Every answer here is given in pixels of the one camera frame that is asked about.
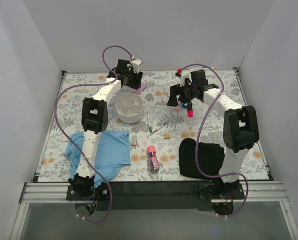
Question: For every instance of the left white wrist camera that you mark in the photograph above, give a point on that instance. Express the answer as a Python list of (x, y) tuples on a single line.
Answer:
[(136, 63)]

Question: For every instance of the white marker orange cap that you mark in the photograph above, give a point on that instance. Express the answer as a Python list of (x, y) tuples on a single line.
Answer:
[(174, 108)]

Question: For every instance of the light blue cloth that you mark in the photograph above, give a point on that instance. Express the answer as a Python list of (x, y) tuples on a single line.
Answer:
[(113, 153)]

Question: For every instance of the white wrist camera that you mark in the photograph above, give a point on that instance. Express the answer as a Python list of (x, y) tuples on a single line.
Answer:
[(136, 63), (184, 77)]

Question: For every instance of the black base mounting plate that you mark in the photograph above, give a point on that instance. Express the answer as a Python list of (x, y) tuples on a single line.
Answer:
[(154, 195)]

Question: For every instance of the white marker green cap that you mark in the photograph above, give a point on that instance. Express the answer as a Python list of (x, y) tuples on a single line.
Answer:
[(149, 122)]

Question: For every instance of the floral patterned table mat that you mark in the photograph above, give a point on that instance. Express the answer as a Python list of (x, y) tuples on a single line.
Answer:
[(159, 132)]

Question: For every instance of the beige eraser block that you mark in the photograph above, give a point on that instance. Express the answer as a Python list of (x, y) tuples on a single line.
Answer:
[(134, 140)]

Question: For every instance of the pink capped glue tube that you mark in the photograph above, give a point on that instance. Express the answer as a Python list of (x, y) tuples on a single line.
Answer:
[(152, 159)]

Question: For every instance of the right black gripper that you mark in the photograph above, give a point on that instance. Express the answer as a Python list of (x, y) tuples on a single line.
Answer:
[(178, 94)]

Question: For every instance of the gold pencil sharpener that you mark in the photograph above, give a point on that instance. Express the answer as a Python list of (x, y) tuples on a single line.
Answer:
[(167, 136)]

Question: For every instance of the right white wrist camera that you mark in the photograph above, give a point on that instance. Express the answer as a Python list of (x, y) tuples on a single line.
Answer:
[(184, 77)]

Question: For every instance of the white round divided organizer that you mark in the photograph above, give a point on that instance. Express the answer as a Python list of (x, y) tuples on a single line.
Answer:
[(129, 108)]

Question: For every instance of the pink black highlighter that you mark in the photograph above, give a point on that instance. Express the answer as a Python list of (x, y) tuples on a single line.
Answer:
[(190, 109)]

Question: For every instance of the purple highlighter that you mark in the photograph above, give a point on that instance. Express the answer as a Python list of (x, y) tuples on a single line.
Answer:
[(141, 89)]

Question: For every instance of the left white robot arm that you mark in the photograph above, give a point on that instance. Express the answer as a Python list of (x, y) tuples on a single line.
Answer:
[(94, 122)]

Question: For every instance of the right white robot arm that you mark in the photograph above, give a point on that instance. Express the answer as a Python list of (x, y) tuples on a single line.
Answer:
[(240, 127)]

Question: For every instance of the black cloth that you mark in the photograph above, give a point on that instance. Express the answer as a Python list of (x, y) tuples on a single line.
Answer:
[(210, 158)]

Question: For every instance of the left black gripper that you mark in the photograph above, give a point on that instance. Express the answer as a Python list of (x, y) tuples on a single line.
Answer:
[(134, 80)]

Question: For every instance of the aluminium frame rail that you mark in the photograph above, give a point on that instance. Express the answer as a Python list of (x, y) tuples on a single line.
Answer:
[(259, 191)]

